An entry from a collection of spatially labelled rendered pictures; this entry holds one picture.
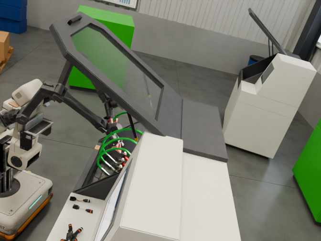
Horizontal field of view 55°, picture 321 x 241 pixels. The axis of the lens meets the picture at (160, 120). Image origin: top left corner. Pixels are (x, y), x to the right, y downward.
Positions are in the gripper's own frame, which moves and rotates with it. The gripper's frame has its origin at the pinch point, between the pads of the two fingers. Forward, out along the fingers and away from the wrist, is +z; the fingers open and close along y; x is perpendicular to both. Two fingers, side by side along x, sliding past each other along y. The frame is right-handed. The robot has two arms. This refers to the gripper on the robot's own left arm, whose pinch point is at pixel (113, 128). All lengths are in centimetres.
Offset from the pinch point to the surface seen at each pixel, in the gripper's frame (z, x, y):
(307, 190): 99, -32, 286
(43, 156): -22, 175, 43
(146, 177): 46, -69, -52
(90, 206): 51, -1, -34
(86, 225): 61, -7, -43
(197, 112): 6, -52, 34
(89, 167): 23.2, 21.1, -12.2
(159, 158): 38, -66, -37
